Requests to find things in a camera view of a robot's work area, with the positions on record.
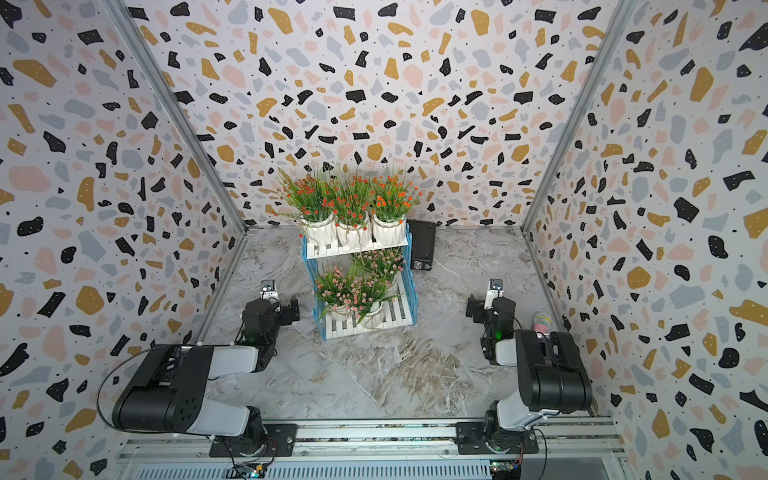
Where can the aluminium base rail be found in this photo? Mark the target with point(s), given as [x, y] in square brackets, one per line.
[578, 447]

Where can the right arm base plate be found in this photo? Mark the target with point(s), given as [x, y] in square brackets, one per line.
[476, 438]

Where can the blue white two-tier rack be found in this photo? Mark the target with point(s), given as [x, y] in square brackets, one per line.
[400, 312]

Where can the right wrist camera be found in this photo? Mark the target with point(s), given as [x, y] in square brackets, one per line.
[495, 290]

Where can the red flower pot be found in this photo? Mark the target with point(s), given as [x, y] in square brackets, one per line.
[351, 198]
[307, 196]

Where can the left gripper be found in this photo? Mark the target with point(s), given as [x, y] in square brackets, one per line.
[284, 312]

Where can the right aluminium corner post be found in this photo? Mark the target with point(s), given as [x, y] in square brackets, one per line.
[616, 27]

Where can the aluminium corner post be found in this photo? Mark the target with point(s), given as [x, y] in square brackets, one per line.
[119, 15]
[616, 27]

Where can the orange flower pot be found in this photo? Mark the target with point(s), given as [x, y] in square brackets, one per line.
[392, 198]

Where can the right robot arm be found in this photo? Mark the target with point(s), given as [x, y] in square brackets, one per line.
[551, 381]

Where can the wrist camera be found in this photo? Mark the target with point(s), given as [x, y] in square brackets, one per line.
[268, 290]
[495, 290]

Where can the left aluminium corner post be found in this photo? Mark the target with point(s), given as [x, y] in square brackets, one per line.
[119, 15]

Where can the pink flower pot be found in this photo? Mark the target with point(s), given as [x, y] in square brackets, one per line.
[370, 297]
[384, 264]
[334, 288]

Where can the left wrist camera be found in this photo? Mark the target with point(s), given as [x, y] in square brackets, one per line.
[268, 290]

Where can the black ribbed carrying case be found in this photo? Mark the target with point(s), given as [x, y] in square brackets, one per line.
[423, 244]

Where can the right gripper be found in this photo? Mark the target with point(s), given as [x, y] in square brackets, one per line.
[480, 310]

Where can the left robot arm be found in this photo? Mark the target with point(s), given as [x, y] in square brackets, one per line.
[167, 392]

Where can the pink toy microphone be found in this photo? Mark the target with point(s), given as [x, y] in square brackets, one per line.
[542, 322]

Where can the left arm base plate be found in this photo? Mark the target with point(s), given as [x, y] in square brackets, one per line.
[265, 441]

